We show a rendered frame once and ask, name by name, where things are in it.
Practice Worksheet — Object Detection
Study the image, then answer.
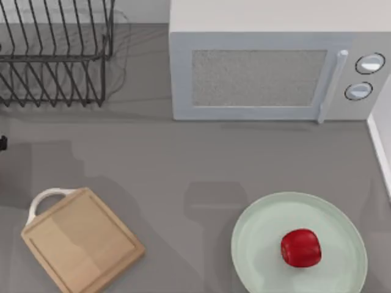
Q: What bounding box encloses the wooden cutting board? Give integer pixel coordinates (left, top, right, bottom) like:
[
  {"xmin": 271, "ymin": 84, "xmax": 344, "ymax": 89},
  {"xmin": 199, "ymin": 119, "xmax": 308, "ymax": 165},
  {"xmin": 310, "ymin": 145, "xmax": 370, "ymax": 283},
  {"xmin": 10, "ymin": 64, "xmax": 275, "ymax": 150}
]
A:
[{"xmin": 20, "ymin": 187, "xmax": 147, "ymax": 293}]

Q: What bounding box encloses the large microwave knob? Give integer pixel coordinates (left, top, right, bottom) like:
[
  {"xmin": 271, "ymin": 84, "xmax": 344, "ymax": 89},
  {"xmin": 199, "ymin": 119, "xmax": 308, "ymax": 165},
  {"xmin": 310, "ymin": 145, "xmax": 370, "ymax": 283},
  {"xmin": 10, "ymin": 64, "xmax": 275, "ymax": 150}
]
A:
[{"xmin": 354, "ymin": 52, "xmax": 386, "ymax": 75}]

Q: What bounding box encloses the pale microwave oven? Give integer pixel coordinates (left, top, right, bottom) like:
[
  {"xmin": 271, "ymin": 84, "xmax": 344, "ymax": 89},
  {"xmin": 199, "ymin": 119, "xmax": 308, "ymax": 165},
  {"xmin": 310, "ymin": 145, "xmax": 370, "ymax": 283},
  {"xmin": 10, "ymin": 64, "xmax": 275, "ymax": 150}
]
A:
[{"xmin": 169, "ymin": 0, "xmax": 391, "ymax": 125}]

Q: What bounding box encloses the red apple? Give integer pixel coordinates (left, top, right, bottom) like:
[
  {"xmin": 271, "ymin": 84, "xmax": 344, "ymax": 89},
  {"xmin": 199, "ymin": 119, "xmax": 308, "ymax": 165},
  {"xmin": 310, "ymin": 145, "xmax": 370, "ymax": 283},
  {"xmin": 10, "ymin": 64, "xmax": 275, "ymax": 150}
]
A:
[{"xmin": 280, "ymin": 228, "xmax": 323, "ymax": 269}]

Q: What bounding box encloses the pale microwave door handle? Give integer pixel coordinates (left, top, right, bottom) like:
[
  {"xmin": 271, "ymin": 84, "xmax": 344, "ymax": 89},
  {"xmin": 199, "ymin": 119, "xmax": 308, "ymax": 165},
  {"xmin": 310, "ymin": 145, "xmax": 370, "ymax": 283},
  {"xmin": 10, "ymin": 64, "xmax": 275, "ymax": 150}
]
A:
[{"xmin": 316, "ymin": 49, "xmax": 349, "ymax": 125}]

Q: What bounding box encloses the small microwave knob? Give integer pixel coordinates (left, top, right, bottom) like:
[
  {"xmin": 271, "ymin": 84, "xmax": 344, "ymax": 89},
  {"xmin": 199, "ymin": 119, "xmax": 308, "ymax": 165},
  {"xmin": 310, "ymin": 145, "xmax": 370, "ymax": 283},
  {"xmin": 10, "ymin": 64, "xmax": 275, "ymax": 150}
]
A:
[{"xmin": 344, "ymin": 81, "xmax": 374, "ymax": 101}]

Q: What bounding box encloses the microwave oven door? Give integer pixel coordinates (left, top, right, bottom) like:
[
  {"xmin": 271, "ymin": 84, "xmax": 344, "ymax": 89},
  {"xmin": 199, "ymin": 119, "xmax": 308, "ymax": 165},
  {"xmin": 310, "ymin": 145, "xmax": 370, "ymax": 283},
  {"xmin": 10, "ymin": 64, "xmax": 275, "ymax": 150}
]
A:
[{"xmin": 169, "ymin": 31, "xmax": 357, "ymax": 121}]

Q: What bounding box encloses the black wire dish rack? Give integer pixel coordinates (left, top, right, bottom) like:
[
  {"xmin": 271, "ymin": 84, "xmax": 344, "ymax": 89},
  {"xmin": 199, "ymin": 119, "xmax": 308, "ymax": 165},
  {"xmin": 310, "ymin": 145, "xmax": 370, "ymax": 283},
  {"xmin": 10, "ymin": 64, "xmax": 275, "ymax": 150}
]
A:
[{"xmin": 0, "ymin": 0, "xmax": 116, "ymax": 108}]

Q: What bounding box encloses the pale green plate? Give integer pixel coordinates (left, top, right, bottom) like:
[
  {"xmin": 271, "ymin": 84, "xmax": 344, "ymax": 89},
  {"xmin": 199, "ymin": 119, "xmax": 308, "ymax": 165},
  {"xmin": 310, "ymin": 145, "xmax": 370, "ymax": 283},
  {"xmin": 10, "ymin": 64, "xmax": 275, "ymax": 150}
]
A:
[{"xmin": 230, "ymin": 191, "xmax": 368, "ymax": 293}]

